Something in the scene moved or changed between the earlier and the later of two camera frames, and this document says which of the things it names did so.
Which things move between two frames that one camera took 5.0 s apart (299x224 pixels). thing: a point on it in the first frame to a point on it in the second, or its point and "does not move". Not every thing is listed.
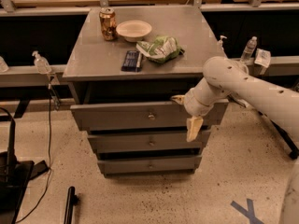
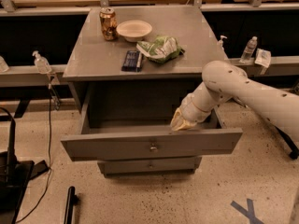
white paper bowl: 133,30 does not move
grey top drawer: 141,115 to 106,143
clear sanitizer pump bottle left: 41,63 does not move
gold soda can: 108,24 does not move
